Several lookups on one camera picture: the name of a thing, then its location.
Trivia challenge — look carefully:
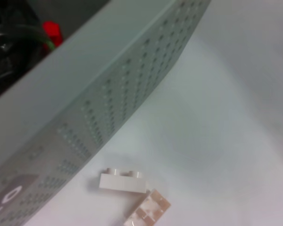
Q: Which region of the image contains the red slope toy block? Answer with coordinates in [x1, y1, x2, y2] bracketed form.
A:
[42, 21, 63, 51]

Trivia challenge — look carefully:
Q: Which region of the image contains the white toy block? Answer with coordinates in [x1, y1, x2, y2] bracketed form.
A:
[122, 188, 172, 226]
[99, 167, 148, 195]

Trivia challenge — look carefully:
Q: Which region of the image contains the grey-green perforated storage bin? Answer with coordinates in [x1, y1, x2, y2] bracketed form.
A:
[0, 0, 213, 226]

